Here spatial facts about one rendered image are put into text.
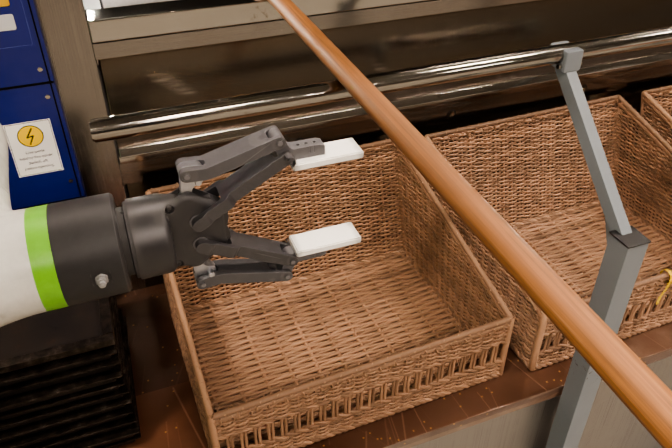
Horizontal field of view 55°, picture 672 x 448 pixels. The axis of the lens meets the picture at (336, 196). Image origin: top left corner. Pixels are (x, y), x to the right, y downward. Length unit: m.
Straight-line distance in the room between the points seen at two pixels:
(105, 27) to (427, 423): 0.88
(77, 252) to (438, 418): 0.81
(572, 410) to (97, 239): 0.96
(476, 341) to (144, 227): 0.75
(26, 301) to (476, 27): 1.12
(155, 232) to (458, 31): 1.00
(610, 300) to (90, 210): 0.81
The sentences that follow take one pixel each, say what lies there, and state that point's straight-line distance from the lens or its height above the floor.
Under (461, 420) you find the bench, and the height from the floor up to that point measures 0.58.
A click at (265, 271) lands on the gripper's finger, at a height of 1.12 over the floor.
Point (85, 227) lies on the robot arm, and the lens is 0.58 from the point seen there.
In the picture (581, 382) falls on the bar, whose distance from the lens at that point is 1.26.
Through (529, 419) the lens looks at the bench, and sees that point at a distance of 1.37.
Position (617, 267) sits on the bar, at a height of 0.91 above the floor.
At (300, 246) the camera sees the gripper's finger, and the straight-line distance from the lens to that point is 0.66.
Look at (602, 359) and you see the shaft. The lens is 0.52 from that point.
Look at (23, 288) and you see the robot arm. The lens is 0.59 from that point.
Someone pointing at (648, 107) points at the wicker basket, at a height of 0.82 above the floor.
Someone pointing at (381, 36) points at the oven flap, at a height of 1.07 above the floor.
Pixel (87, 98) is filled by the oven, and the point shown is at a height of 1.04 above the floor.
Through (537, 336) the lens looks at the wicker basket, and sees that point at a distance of 1.27.
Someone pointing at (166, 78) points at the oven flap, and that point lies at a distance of 1.27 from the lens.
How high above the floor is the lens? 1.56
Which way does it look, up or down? 35 degrees down
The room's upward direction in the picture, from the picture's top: straight up
